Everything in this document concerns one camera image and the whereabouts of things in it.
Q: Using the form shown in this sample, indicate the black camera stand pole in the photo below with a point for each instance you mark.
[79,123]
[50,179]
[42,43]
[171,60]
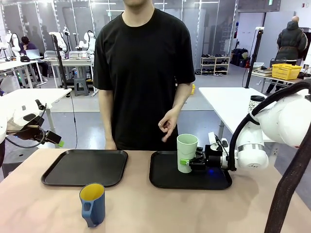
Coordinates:
[59,60]
[253,58]

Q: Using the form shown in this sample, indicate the small yellow bin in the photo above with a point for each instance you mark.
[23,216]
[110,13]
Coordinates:
[193,89]

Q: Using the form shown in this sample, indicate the clear plastic storage box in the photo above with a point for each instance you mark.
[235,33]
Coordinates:
[79,54]
[52,54]

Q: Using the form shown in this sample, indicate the blue mug yellow inside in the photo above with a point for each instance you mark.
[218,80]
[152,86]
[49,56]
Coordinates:
[96,208]

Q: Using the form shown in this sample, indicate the person right forearm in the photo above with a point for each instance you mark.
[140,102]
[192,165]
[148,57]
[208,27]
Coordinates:
[108,116]

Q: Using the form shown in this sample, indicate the white shoe rack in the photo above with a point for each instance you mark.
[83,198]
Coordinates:
[215,63]

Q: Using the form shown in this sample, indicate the black white patterned travel cup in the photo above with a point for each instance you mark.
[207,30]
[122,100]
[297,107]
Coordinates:
[255,102]

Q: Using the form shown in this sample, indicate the grey step stool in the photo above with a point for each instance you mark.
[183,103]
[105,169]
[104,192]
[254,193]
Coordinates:
[80,87]

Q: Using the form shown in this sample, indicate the pale green tumbler cup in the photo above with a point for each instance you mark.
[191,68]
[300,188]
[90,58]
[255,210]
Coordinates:
[185,150]

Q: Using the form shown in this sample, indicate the black bag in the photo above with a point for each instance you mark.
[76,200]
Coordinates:
[239,55]

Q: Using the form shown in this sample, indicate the grey laptop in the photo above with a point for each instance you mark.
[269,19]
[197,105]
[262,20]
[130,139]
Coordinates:
[32,54]

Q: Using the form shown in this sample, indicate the background table with basket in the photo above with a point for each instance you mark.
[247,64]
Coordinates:
[291,82]

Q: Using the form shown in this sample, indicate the person right hand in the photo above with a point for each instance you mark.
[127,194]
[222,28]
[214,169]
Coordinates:
[111,145]

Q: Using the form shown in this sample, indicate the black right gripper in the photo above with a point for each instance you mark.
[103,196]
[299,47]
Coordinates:
[214,161]

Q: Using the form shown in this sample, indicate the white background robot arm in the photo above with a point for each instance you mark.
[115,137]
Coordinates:
[66,36]
[13,42]
[86,41]

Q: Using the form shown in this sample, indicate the black plastic serving tray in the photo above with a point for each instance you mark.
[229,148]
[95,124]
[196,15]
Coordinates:
[85,167]
[167,174]

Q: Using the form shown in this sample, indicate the seated person in dark clothes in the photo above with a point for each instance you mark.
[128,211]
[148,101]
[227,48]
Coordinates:
[28,46]

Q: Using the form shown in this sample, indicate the person in black t-shirt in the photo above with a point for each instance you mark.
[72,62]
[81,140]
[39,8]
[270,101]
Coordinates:
[145,72]

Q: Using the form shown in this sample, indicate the bald person in black jacket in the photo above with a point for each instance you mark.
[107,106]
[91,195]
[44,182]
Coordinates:
[290,43]

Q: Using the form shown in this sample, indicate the person left forearm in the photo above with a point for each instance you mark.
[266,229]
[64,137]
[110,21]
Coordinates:
[182,99]

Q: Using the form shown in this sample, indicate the person left hand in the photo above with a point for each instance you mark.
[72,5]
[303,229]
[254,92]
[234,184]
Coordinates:
[170,122]

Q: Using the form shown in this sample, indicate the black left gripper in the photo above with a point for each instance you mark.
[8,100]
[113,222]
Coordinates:
[31,134]

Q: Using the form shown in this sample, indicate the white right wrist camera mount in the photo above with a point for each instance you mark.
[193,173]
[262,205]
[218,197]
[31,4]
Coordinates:
[215,145]

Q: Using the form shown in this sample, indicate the white work table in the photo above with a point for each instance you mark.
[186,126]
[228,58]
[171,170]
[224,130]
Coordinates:
[226,102]
[48,95]

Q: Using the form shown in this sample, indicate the white background desk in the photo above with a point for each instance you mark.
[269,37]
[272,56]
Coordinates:
[17,65]
[70,62]

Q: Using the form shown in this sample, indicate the yellow plastic basket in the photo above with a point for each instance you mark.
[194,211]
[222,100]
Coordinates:
[286,71]

